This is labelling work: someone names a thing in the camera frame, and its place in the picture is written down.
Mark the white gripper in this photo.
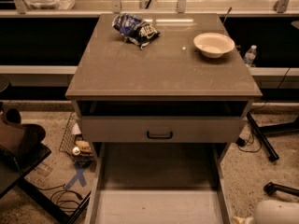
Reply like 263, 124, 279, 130
233, 217, 254, 224

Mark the grey drawer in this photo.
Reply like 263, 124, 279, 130
78, 116, 247, 143
84, 143, 232, 224

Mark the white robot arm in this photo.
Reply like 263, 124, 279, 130
233, 200, 299, 224

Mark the grey drawer cabinet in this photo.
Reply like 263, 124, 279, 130
64, 12, 263, 173

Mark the grey top drawer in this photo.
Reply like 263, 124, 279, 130
78, 116, 247, 143

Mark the black chair caster leg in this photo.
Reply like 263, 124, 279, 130
263, 182, 299, 197

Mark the black stand leg right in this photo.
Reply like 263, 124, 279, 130
247, 113, 299, 162

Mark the clear plastic water bottle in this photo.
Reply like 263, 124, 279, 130
243, 45, 257, 67

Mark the blue tape cross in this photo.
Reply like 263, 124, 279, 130
65, 166, 87, 189

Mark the white paper bowl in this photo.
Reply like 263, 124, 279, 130
193, 33, 235, 59

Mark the black table leg base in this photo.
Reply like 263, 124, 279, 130
17, 178, 91, 224

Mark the blue crumpled chip bag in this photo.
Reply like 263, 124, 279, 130
112, 13, 160, 49

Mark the black power adapter cable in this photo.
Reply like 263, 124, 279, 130
235, 131, 263, 154

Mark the black floor cable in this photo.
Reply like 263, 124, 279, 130
34, 184, 94, 217

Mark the wire mesh basket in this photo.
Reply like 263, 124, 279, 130
59, 113, 93, 162

